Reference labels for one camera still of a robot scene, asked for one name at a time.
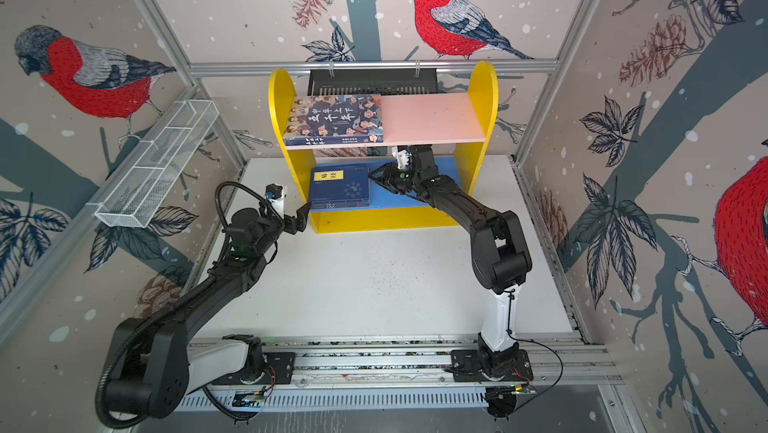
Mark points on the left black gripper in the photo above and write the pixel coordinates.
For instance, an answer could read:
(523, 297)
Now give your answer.
(299, 222)

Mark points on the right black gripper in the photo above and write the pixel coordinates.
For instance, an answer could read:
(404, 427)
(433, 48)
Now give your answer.
(392, 178)

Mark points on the navy blue book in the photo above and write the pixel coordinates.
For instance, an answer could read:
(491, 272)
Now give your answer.
(328, 207)
(341, 184)

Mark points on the illustrated colourful cover book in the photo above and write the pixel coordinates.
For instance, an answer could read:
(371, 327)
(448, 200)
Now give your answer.
(334, 120)

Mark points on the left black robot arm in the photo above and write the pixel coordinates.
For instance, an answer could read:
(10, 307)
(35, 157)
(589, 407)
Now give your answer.
(147, 372)

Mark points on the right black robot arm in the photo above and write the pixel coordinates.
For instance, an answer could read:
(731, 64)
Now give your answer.
(499, 254)

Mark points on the black slotted vent panel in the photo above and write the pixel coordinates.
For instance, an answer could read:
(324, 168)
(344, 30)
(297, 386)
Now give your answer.
(389, 81)

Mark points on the small green circuit board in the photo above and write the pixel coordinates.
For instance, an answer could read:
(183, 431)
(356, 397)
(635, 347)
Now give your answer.
(249, 399)

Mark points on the black round connector underneath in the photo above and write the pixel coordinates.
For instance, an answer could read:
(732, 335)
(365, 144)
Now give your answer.
(501, 402)

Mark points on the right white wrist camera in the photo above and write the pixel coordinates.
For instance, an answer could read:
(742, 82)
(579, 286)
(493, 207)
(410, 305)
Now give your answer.
(402, 157)

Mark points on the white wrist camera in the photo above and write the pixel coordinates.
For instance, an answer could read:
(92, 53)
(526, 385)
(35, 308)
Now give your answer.
(276, 196)
(402, 157)

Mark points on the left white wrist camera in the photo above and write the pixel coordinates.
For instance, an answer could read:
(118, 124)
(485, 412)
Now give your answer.
(276, 196)

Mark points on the aluminium mounting rail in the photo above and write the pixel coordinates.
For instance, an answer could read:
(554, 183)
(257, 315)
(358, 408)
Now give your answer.
(412, 362)

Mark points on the white wire mesh basket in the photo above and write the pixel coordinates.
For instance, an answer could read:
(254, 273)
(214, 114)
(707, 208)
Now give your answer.
(140, 191)

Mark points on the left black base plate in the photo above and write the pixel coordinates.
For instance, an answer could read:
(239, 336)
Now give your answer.
(276, 368)

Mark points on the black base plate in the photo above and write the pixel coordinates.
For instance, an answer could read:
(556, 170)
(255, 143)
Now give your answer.
(481, 365)
(276, 368)

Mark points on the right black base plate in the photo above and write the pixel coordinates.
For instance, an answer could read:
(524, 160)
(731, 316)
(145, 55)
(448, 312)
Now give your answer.
(481, 365)

